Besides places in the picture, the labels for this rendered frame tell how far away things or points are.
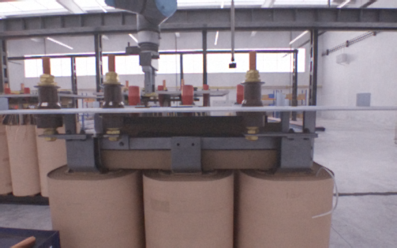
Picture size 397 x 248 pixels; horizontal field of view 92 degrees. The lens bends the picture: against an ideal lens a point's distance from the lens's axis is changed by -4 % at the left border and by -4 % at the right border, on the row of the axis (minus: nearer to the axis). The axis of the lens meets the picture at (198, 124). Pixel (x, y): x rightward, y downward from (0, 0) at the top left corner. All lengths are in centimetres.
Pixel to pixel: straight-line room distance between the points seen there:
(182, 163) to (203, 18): 872
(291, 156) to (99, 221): 83
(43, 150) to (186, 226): 258
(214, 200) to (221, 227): 13
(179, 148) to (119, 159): 31
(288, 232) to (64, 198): 92
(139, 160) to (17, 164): 267
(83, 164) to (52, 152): 220
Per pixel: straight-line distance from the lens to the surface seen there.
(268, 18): 972
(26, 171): 348
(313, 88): 1040
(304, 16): 1026
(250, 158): 94
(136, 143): 91
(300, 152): 90
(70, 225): 106
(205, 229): 90
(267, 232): 95
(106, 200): 94
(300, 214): 94
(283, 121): 120
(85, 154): 95
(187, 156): 82
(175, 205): 86
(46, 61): 100
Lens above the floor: 137
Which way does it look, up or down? 5 degrees down
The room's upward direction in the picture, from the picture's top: 1 degrees counter-clockwise
